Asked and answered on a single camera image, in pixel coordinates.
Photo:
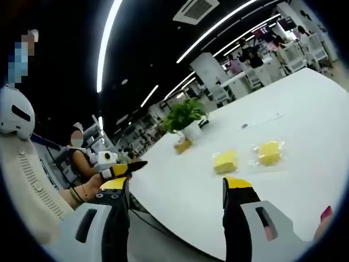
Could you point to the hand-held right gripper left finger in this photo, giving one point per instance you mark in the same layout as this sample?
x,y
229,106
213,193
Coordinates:
x,y
92,234

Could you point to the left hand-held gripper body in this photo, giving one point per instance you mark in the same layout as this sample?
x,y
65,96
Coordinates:
x,y
105,161

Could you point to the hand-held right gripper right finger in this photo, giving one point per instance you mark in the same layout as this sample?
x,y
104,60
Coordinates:
x,y
245,232

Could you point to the dark yellow silicone block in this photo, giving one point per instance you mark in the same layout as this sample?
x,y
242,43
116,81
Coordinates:
x,y
183,146

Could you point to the person's left hand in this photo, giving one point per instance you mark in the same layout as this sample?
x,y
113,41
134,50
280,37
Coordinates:
x,y
90,188

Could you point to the person's right hand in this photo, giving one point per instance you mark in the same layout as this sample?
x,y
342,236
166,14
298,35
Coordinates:
x,y
321,229

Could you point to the short ceiling light strip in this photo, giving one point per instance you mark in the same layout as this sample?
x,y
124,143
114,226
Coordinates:
x,y
149,96

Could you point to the green plant in white pot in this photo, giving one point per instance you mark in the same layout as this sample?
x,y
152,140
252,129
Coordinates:
x,y
185,116

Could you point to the black device behind pot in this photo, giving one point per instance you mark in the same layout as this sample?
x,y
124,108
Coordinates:
x,y
204,122

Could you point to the white worn chest device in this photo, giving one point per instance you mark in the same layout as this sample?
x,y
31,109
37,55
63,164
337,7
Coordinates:
x,y
16,114

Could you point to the small dark table object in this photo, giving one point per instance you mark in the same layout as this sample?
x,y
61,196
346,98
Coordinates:
x,y
244,126

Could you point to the long ceiling light strip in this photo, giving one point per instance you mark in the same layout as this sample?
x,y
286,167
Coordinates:
x,y
212,30
107,41

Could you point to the white office chair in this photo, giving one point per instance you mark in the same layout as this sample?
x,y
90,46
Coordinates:
x,y
220,94

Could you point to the white pillar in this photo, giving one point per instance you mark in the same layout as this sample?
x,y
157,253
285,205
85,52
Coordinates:
x,y
205,69

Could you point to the ceiling air vent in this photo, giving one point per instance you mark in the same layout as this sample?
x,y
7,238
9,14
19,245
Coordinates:
x,y
196,9

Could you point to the white rack cart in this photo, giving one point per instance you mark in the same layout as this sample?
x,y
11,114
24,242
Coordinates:
x,y
319,49
294,57

